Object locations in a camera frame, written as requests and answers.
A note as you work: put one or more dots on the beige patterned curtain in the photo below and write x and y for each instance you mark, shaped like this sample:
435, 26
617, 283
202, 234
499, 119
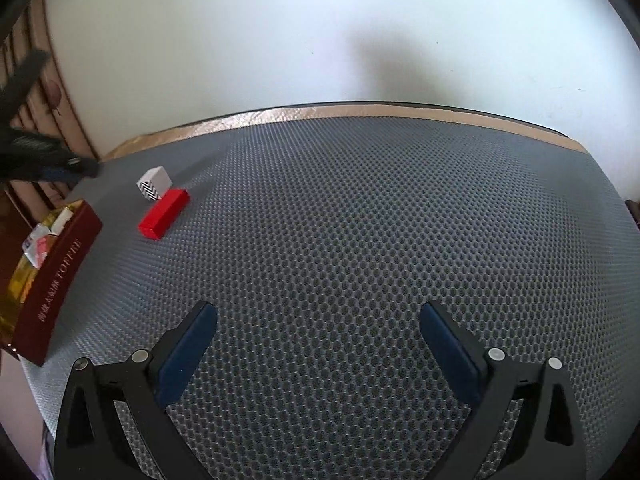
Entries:
55, 100

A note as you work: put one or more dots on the red rectangular block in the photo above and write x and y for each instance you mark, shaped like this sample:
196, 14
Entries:
162, 212

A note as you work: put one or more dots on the dark red gold-lined box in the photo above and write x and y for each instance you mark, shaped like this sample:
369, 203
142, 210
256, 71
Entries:
55, 280

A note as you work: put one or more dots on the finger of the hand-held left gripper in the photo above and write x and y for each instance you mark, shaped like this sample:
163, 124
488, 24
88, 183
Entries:
25, 85
45, 160

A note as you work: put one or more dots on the small beige box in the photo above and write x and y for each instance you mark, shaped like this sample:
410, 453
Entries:
61, 220

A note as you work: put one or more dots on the red and white small pack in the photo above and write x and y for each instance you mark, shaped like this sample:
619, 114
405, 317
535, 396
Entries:
36, 252

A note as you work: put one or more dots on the white box with zigzag print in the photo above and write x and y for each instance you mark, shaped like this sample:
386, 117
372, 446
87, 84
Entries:
157, 177

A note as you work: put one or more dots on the brown wooden furniture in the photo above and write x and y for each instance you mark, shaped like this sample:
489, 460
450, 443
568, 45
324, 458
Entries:
15, 210

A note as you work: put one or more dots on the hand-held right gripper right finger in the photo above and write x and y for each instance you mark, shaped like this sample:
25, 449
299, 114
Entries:
452, 355

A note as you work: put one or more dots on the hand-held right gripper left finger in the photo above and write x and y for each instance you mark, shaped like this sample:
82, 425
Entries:
187, 350

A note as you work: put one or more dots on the grey mesh mat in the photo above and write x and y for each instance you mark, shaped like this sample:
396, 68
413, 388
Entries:
350, 210

